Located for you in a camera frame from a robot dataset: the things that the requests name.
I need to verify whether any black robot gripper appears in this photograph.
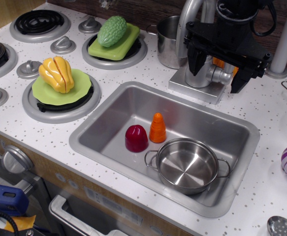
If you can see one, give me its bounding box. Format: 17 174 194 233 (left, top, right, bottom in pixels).
185 0 273 93

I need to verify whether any silver toy faucet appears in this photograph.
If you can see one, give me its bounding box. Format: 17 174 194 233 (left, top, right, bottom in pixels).
168 0 235 104

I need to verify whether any orange toy pumpkin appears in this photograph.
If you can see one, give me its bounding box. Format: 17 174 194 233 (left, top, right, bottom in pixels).
213 58 239 77

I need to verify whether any grey vertical pole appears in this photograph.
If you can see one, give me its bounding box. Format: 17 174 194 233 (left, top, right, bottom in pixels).
266 21 287 79

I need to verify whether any tall steel cup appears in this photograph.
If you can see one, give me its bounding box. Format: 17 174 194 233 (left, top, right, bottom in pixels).
146 16 187 69

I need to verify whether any orange toy carrot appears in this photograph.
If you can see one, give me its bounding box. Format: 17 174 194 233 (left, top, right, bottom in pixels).
149 113 166 143

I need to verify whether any small steel pot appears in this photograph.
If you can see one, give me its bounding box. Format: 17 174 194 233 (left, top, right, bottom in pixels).
144 138 231 195

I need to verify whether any green rectangular tray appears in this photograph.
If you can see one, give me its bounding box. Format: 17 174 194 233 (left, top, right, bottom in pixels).
88 23 140 61

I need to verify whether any dark red toy vegetable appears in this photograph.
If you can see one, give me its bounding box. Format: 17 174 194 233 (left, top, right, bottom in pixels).
125 124 149 152

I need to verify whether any green toy bitter gourd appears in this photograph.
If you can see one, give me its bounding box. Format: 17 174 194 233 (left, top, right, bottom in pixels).
97 16 127 47

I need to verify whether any silver sink basin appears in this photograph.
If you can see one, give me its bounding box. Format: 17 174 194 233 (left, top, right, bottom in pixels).
69 82 260 218

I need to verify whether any grey stove knob rear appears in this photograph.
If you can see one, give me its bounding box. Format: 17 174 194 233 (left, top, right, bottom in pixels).
78 16 102 34

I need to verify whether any grey stove knob middle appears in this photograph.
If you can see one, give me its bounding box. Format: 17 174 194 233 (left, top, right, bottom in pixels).
50 36 76 55

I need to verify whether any light green round plate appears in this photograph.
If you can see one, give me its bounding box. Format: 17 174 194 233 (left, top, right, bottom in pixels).
32 69 92 106

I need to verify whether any yellow toy starfruit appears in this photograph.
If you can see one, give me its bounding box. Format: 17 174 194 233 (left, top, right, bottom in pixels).
38 56 74 93

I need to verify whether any silver slotted spoon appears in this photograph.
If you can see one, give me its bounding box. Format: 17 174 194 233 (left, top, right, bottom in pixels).
267 216 287 236

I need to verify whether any black coil burner rear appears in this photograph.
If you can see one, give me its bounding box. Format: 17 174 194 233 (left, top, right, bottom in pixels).
9 10 71 43

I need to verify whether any grey stove knob front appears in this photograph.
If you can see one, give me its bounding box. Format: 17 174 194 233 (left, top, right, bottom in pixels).
16 60 42 79

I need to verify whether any grey oven dial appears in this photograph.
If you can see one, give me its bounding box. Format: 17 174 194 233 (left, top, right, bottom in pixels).
1 145 34 174

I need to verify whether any blue clamp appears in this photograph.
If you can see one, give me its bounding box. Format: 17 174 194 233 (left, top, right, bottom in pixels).
0 185 29 216

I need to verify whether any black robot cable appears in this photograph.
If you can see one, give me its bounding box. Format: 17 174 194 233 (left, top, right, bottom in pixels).
253 0 278 37

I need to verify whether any middle rear burner ring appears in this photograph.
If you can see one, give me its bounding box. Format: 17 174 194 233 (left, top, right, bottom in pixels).
81 33 148 70

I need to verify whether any front burner with ring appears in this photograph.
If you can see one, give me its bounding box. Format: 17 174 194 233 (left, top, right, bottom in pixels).
22 76 101 124

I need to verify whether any oven door handle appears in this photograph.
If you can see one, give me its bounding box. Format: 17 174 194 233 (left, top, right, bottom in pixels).
48 194 127 236

